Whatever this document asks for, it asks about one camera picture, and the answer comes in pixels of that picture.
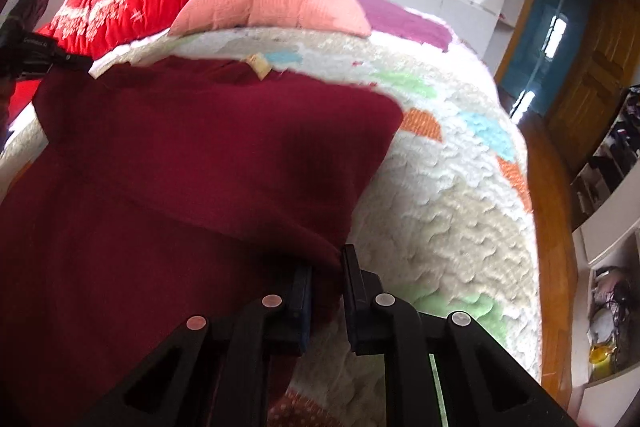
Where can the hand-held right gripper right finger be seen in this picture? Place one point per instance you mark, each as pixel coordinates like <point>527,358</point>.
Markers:
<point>350,302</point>

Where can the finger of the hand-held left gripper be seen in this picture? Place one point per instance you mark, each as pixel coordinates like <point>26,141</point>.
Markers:
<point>37,52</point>

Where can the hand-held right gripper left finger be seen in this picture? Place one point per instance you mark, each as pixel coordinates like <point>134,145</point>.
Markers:
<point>301,302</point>

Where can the dark red knit sweater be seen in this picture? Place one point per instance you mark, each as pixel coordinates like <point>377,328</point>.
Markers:
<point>190,187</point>

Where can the red floral quilt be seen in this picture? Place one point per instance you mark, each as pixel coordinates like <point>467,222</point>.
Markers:
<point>115,9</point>

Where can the yellow bottle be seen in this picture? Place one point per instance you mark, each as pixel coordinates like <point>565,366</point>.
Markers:
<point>599,352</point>

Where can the white shelf unit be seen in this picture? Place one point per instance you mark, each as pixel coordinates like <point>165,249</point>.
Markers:
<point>607,252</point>

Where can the magenta pillow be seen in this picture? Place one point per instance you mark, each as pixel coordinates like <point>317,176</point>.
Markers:
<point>405,19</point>

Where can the wooden door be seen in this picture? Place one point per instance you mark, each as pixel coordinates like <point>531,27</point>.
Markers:
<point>590,72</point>

